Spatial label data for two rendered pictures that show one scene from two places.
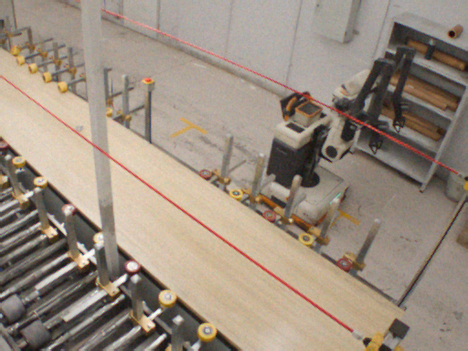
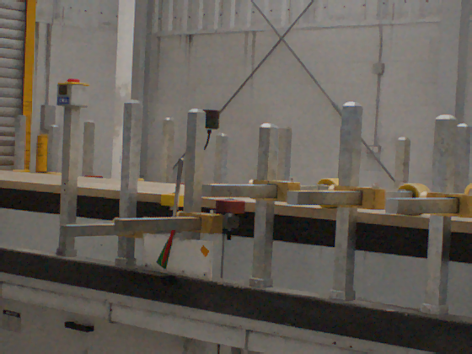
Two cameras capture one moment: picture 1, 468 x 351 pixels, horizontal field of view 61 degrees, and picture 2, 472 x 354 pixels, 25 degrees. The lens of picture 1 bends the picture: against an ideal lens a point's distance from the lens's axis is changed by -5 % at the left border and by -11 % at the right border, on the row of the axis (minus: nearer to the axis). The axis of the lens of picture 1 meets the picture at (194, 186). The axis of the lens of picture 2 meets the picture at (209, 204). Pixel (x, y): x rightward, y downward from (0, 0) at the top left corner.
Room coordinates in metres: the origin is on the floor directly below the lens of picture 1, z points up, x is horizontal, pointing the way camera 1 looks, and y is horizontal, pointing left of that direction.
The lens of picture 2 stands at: (5.80, 0.87, 1.04)
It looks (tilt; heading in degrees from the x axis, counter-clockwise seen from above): 3 degrees down; 181
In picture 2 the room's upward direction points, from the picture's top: 3 degrees clockwise
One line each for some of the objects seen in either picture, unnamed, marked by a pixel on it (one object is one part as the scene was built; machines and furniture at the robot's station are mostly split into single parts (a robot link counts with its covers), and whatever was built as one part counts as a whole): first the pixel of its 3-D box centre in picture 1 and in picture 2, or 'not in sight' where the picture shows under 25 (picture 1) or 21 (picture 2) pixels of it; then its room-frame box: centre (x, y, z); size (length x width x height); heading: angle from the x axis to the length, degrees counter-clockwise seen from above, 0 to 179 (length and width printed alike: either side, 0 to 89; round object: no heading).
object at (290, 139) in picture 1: (303, 143); not in sight; (2.98, -0.88, 0.59); 0.55 x 0.34 x 0.83; 139
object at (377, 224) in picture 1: (364, 250); not in sight; (1.51, -0.94, 0.92); 0.04 x 0.04 x 0.48; 49
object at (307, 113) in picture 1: (308, 113); not in sight; (2.99, -0.86, 0.87); 0.23 x 0.15 x 0.11; 139
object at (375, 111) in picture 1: (381, 92); not in sight; (2.45, -1.16, 1.40); 0.11 x 0.06 x 0.43; 140
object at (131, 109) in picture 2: (125, 102); (128, 185); (2.81, 0.57, 0.93); 0.04 x 0.04 x 0.48; 49
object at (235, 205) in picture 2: not in sight; (229, 218); (2.92, 0.86, 0.85); 0.08 x 0.08 x 0.11
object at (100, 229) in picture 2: (127, 112); (124, 229); (2.88, 0.57, 0.81); 0.43 x 0.03 x 0.04; 139
